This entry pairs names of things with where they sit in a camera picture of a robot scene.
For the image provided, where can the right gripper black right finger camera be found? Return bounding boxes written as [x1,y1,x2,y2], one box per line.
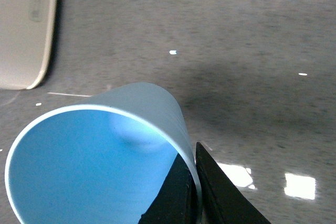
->
[196,142,270,223]

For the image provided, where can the cream white toaster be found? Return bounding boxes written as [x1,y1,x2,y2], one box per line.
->
[1,0,57,90]

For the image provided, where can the blue cup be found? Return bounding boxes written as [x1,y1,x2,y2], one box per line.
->
[5,82,202,223]

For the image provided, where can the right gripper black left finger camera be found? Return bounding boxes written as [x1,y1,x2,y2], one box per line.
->
[139,155,196,224]

